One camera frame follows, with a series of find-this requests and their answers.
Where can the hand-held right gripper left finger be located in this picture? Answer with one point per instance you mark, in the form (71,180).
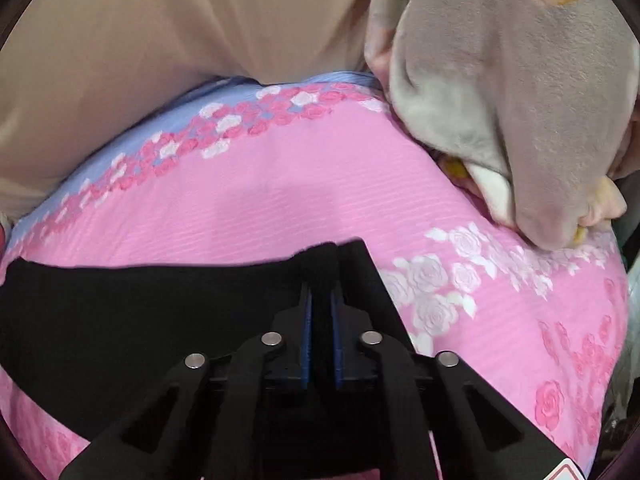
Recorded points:
(306,340)

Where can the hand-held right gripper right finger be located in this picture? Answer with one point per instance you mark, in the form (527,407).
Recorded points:
(336,340)

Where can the black pants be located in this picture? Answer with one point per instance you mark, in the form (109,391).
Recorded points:
(125,310)

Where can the pink floral bedsheet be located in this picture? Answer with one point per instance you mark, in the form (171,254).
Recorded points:
(300,200)

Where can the grey printed plush blanket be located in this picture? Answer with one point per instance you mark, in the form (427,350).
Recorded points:
(500,85)

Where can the beige curtain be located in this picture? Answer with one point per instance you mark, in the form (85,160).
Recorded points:
(150,35)

